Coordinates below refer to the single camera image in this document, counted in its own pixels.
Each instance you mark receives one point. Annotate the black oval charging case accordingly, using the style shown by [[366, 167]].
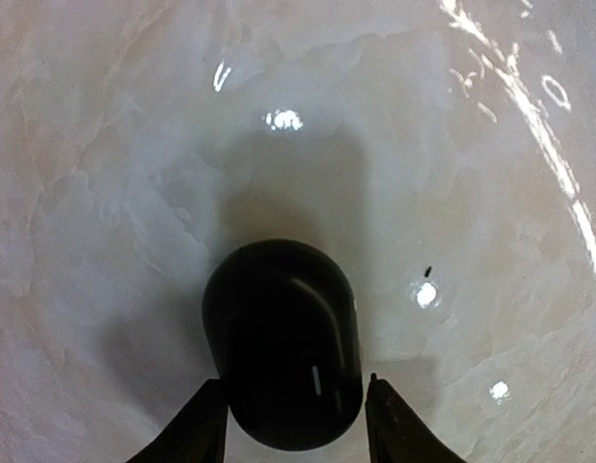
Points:
[[280, 319]]

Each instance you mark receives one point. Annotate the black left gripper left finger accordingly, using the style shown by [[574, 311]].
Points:
[[197, 434]]

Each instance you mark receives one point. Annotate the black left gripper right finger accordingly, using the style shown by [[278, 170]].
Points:
[[395, 432]]

